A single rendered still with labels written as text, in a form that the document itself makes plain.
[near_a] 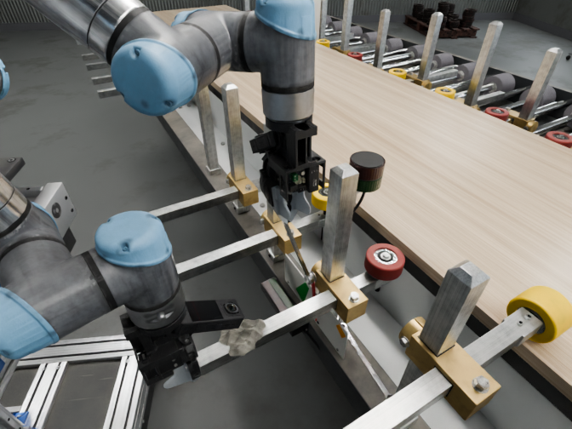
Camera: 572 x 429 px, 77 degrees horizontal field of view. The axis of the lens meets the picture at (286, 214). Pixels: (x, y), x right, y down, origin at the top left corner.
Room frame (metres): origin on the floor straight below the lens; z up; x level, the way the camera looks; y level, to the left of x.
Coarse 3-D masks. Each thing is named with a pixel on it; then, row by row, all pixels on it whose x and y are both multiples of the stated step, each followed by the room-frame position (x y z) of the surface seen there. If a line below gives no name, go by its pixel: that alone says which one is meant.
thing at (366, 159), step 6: (354, 156) 0.54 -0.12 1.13; (360, 156) 0.54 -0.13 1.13; (366, 156) 0.54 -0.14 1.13; (372, 156) 0.54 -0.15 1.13; (378, 156) 0.54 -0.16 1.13; (354, 162) 0.52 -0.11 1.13; (360, 162) 0.52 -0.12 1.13; (366, 162) 0.52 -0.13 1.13; (372, 162) 0.52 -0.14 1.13; (378, 162) 0.52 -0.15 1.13; (366, 168) 0.50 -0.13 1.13; (372, 168) 0.50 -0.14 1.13; (366, 180) 0.50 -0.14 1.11; (372, 180) 0.50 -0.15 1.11; (360, 198) 0.53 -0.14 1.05; (354, 204) 0.50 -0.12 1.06; (354, 210) 0.52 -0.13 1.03
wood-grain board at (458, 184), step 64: (320, 64) 1.83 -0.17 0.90; (320, 128) 1.13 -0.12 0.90; (384, 128) 1.13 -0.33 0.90; (448, 128) 1.13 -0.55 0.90; (512, 128) 1.13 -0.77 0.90; (384, 192) 0.76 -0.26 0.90; (448, 192) 0.76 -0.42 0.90; (512, 192) 0.76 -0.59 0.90; (448, 256) 0.53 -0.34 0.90; (512, 256) 0.53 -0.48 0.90
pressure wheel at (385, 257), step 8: (376, 248) 0.55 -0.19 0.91; (384, 248) 0.55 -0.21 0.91; (392, 248) 0.55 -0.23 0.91; (368, 256) 0.52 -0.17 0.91; (376, 256) 0.52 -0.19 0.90; (384, 256) 0.52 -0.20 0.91; (392, 256) 0.52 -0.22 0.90; (400, 256) 0.52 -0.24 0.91; (368, 264) 0.51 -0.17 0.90; (376, 264) 0.50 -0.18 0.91; (384, 264) 0.50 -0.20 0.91; (392, 264) 0.50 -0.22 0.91; (400, 264) 0.50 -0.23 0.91; (368, 272) 0.50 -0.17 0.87; (376, 272) 0.49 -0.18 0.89; (384, 272) 0.48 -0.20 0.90; (392, 272) 0.48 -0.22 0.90; (400, 272) 0.49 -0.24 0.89; (384, 280) 0.48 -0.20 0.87
